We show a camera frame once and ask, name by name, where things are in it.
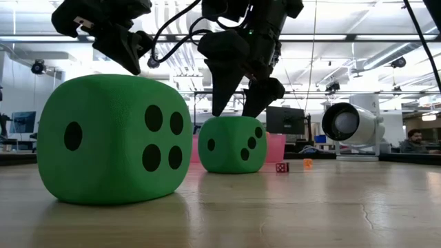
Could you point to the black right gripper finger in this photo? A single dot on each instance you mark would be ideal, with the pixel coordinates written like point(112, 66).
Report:
point(262, 98)
point(224, 69)

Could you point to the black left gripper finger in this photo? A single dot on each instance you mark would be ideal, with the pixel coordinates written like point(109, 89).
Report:
point(147, 41)
point(117, 48)

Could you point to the green foam die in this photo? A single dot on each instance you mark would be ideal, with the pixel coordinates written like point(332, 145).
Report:
point(227, 155)
point(113, 172)

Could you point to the small red die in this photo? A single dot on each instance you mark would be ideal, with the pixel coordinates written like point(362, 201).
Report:
point(282, 167)

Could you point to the small orange die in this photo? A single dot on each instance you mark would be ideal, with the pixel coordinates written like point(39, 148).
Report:
point(307, 163)

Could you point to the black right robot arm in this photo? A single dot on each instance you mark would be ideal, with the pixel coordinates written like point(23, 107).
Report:
point(435, 10)

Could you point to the black computer monitor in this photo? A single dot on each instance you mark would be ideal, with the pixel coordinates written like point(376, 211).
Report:
point(284, 120)

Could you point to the pink plastic tray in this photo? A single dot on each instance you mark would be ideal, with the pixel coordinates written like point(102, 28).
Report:
point(277, 148)

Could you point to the blue storage box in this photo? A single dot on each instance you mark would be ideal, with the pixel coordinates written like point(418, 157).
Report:
point(320, 138)

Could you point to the screen with blue picture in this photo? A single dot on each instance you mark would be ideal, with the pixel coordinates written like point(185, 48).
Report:
point(22, 122)

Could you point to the person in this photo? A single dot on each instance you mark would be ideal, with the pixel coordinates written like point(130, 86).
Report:
point(413, 146)

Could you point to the glowing ceiling light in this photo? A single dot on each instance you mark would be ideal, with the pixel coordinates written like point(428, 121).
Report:
point(429, 117)

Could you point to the white camera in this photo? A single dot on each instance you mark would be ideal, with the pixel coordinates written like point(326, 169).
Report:
point(365, 127)

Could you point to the silver ventilation duct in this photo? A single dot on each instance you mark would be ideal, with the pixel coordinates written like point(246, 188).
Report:
point(386, 56)

